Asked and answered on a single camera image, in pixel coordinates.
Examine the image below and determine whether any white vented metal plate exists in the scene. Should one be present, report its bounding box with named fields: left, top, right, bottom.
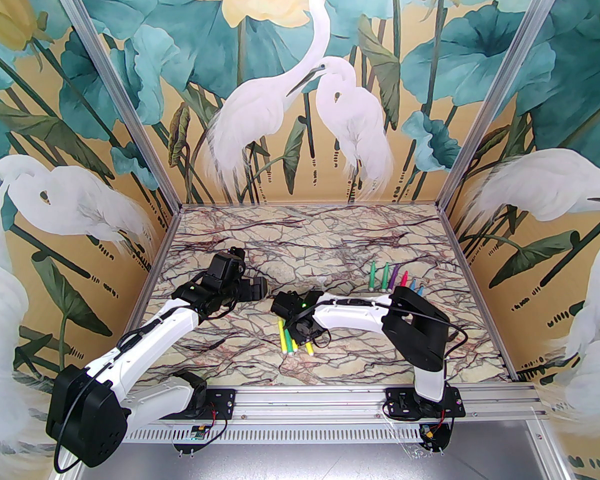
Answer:
left=87, top=425, right=426, bottom=445

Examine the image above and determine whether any grey metal sheet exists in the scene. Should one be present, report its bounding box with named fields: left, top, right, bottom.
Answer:
left=65, top=443, right=546, bottom=480

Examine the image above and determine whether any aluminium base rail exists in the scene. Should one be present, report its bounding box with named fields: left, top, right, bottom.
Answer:
left=77, top=387, right=538, bottom=424

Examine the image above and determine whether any red black wire pair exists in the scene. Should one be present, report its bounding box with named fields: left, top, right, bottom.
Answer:
left=202, top=403, right=228, bottom=441
left=429, top=408, right=456, bottom=435

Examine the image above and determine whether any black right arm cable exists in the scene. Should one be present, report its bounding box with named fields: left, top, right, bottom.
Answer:
left=280, top=298, right=470, bottom=356

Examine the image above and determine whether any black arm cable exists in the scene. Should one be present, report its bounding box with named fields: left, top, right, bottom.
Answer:
left=280, top=298, right=470, bottom=356
left=53, top=288, right=241, bottom=475

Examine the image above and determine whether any black bracket with yellow connector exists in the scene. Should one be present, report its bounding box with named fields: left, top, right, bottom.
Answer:
left=419, top=423, right=453, bottom=454

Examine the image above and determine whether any aluminium frame post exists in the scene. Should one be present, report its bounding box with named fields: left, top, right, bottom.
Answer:
left=45, top=0, right=183, bottom=211
left=437, top=0, right=571, bottom=211

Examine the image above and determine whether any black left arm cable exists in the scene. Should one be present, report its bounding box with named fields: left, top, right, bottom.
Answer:
left=53, top=288, right=241, bottom=475

